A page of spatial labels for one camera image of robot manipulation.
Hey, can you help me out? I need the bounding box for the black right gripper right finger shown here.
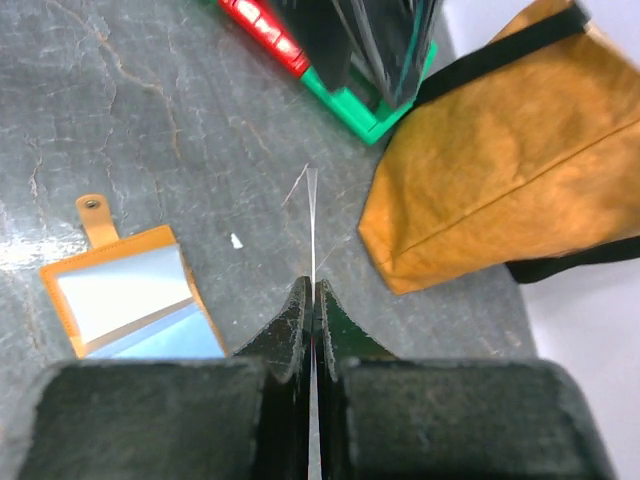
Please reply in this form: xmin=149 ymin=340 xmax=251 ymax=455
xmin=314 ymin=281 xmax=615 ymax=479

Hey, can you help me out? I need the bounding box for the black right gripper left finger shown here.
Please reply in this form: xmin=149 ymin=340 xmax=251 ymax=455
xmin=9 ymin=277 xmax=312 ymax=479

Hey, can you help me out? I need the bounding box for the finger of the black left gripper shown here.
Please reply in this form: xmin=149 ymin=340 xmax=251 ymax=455
xmin=272 ymin=0 xmax=352 ymax=92
xmin=334 ymin=0 xmax=442 ymax=108

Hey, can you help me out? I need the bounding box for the yellow leather card holder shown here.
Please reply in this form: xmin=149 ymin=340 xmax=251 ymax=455
xmin=40 ymin=193 xmax=228 ymax=360

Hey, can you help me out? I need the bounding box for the red bin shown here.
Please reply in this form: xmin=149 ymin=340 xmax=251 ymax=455
xmin=217 ymin=0 xmax=310 ymax=79

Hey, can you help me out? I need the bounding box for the green bin far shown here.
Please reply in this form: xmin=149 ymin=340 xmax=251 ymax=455
xmin=199 ymin=0 xmax=439 ymax=147

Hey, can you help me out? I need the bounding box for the white paper scrap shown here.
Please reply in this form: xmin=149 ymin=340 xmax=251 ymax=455
xmin=229 ymin=233 xmax=244 ymax=250

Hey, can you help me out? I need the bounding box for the brown paper tote bag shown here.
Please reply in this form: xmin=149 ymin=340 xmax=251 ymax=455
xmin=359 ymin=1 xmax=639 ymax=294

